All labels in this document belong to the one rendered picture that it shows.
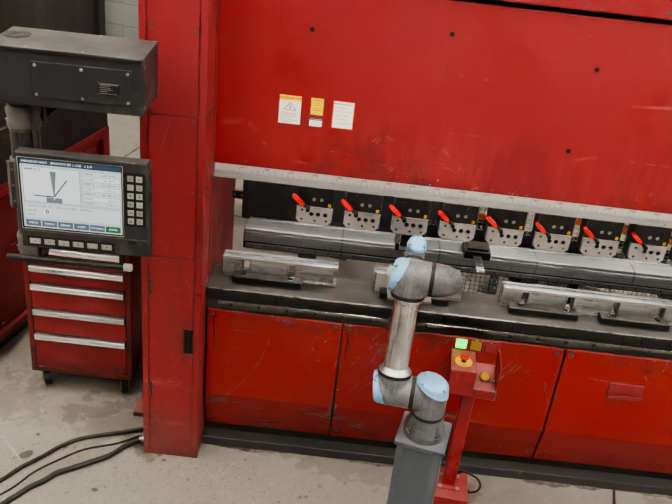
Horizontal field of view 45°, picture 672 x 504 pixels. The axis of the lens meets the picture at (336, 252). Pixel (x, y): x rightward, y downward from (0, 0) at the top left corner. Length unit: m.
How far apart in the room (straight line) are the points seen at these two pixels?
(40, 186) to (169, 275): 0.72
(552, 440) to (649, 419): 0.44
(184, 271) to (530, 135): 1.49
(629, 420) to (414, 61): 1.90
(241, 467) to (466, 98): 1.95
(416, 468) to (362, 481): 0.92
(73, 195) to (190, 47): 0.66
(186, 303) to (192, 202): 0.46
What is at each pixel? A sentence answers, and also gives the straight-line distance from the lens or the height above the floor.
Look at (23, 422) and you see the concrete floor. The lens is 4.23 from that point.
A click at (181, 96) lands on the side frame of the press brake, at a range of 3.08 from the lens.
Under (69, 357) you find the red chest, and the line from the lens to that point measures 4.24.
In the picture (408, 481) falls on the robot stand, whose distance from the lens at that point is 3.06.
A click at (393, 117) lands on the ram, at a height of 1.68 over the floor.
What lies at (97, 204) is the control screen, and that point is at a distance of 2.92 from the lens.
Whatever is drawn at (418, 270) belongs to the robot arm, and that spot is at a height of 1.40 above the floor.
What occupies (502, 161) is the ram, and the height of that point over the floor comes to 1.55.
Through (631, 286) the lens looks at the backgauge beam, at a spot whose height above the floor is 0.91.
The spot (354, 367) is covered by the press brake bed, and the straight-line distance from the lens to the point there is 3.65.
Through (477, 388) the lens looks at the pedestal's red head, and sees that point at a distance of 3.40.
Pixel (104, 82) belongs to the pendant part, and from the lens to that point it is 2.77.
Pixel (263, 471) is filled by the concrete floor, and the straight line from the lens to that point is 3.90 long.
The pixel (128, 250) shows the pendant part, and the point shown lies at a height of 1.26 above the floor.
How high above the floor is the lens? 2.68
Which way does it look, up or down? 28 degrees down
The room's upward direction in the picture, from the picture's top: 7 degrees clockwise
